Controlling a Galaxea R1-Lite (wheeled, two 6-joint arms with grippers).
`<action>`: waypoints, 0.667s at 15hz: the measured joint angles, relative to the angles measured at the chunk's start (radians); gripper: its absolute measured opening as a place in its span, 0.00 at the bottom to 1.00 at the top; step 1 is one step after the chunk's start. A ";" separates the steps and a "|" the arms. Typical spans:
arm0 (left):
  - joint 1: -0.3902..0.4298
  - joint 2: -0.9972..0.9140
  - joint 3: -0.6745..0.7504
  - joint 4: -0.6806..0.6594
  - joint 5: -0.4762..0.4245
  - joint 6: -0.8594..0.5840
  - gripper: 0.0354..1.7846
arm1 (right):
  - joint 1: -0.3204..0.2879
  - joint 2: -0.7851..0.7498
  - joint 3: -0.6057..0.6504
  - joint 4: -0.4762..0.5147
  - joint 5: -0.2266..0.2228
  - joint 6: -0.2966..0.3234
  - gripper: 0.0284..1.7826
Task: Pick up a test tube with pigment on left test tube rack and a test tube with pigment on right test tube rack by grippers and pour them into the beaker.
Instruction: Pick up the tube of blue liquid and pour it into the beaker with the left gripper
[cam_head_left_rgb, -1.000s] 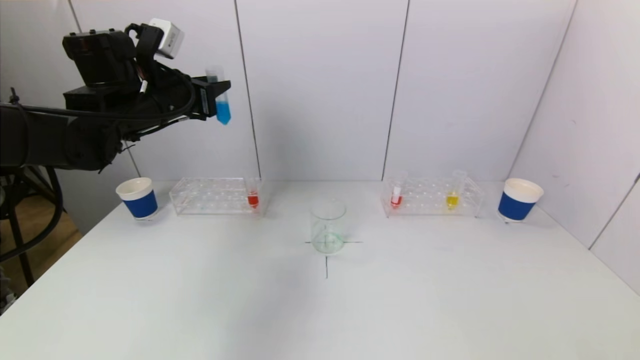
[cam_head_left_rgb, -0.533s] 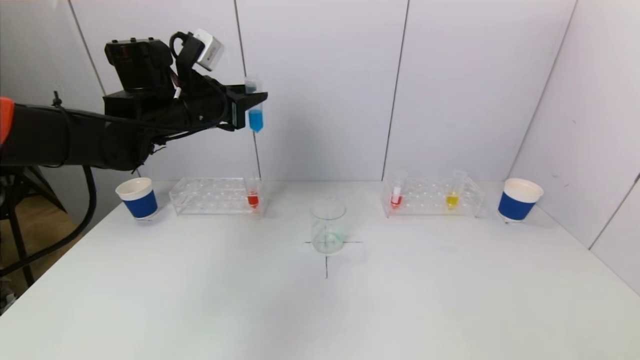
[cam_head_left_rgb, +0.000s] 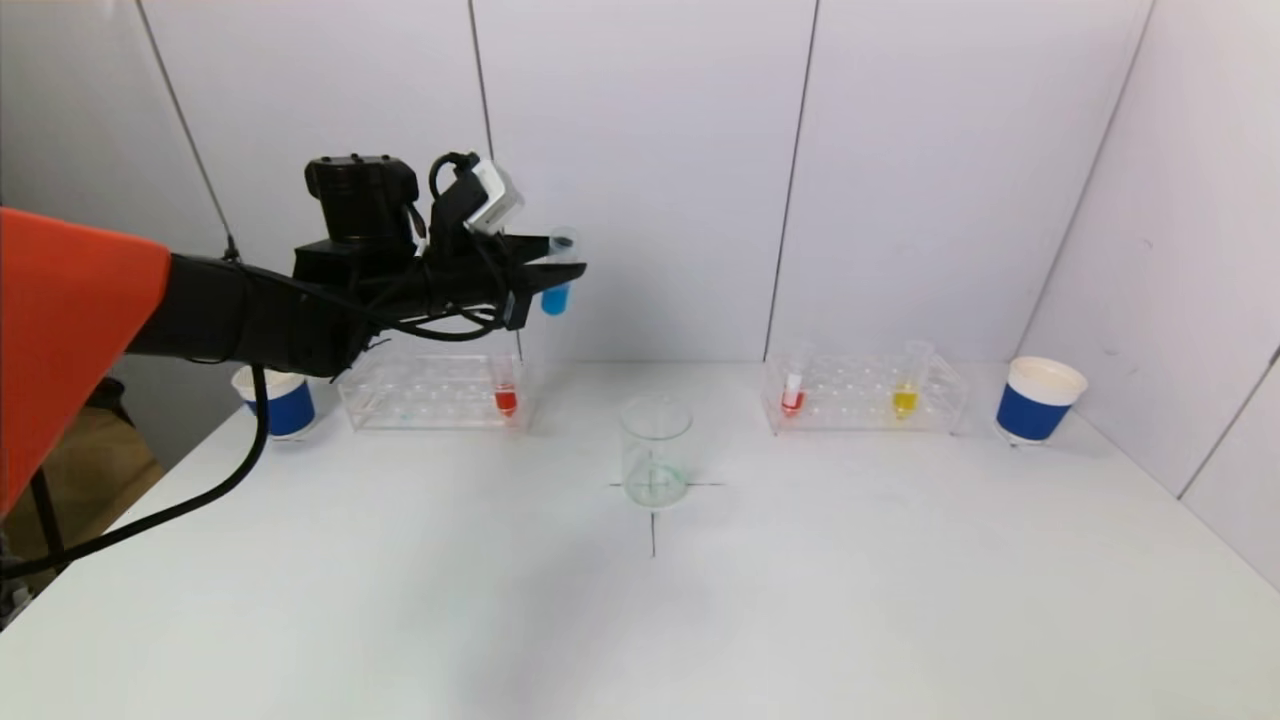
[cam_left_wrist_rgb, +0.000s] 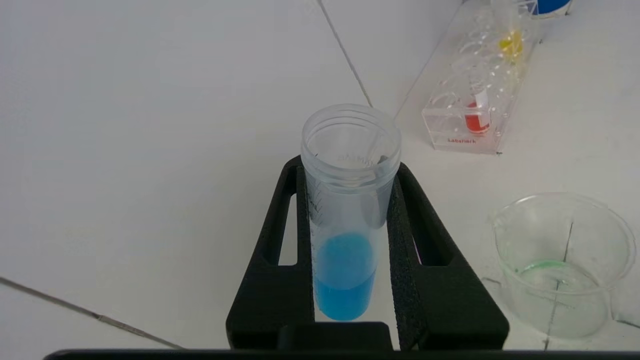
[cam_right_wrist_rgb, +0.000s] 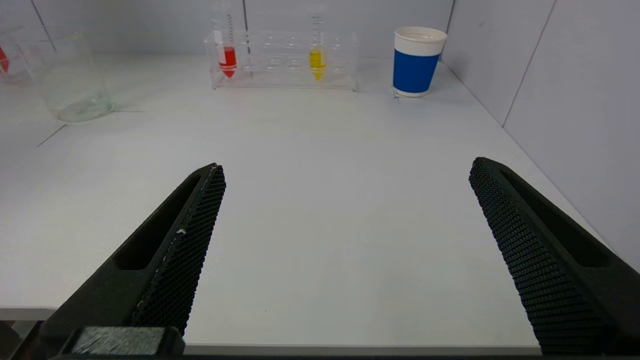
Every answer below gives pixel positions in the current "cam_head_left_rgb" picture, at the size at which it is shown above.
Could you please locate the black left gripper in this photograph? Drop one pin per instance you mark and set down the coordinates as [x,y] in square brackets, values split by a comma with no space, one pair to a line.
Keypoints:
[515,285]

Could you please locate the blue pigment test tube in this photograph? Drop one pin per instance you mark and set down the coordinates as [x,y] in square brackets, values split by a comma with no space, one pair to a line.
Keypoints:
[555,298]

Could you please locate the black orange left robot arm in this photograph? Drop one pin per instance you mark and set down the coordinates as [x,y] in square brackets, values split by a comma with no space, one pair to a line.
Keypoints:
[230,310]

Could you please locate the red pigment test tube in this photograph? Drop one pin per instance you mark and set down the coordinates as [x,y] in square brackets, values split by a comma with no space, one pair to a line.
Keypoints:
[506,401]

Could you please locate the clear acrylic test tube rack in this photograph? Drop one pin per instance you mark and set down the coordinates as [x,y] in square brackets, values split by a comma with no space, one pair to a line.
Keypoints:
[430,395]
[850,388]

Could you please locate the clear glass beaker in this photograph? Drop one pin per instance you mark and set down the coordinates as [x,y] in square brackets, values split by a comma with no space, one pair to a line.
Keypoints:
[655,490]

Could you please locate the red and white pigment tube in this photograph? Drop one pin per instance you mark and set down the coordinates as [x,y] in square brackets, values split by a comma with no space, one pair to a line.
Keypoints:
[793,403]

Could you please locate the yellow pigment test tube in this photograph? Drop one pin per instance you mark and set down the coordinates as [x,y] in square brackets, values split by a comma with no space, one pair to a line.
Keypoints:
[904,402]

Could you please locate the blue white paper cup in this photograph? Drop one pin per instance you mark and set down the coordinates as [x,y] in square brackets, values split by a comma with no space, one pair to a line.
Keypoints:
[1030,412]
[285,410]

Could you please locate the black background stand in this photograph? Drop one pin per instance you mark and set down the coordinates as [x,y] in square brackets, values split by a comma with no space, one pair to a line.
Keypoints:
[45,510]

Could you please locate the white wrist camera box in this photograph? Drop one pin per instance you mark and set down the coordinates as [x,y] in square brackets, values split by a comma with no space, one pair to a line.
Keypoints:
[495,198]

